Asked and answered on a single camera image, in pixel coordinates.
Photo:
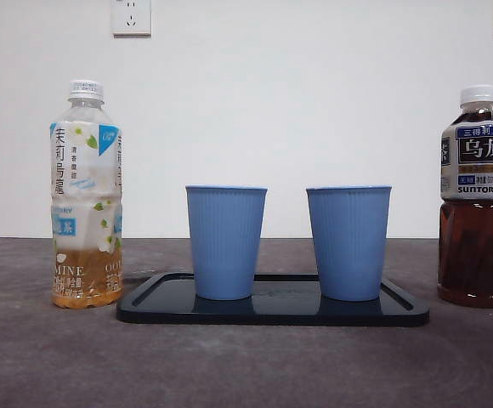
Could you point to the clear jasmine oolong tea bottle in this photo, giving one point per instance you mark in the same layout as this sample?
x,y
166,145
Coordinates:
x,y
85,191

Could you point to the dark oolong tea bottle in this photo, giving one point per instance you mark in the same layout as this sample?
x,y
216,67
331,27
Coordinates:
x,y
474,255

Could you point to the blue ribbed cup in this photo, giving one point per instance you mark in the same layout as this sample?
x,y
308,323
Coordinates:
x,y
225,246
348,246

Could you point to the dark blue rectangular tray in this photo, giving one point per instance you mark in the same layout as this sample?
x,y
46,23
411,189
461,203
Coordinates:
x,y
272,315

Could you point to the white wall socket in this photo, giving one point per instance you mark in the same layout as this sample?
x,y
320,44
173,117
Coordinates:
x,y
131,17

